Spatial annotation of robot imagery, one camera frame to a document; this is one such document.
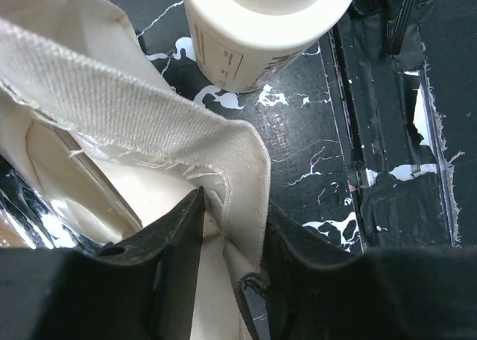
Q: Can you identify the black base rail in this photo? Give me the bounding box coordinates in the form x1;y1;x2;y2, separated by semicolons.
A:
323;0;476;248

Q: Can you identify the cream cylindrical bottle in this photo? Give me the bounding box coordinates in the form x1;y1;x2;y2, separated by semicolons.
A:
183;0;352;93

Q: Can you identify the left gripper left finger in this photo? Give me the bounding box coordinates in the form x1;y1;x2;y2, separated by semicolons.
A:
1;189;205;339

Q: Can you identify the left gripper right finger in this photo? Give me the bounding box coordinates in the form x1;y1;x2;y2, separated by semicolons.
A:
238;201;477;340

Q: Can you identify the beige canvas tote bag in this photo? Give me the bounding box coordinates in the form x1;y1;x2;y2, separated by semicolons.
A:
1;0;271;339

